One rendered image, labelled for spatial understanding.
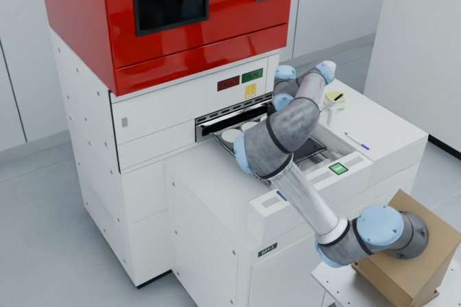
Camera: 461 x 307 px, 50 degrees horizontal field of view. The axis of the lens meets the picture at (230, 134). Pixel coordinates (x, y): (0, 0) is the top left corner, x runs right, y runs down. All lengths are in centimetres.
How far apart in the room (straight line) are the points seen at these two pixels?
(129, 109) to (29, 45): 152
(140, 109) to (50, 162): 172
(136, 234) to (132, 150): 48
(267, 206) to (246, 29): 73
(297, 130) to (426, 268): 63
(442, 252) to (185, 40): 113
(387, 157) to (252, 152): 90
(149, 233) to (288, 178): 118
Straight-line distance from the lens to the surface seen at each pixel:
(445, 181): 369
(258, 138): 133
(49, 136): 372
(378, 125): 227
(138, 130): 205
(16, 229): 321
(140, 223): 237
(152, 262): 260
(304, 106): 135
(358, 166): 201
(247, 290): 199
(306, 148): 216
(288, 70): 179
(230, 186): 205
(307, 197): 144
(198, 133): 221
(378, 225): 149
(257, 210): 176
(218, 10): 194
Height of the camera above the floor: 219
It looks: 36 degrees down
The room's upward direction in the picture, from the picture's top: 2 degrees clockwise
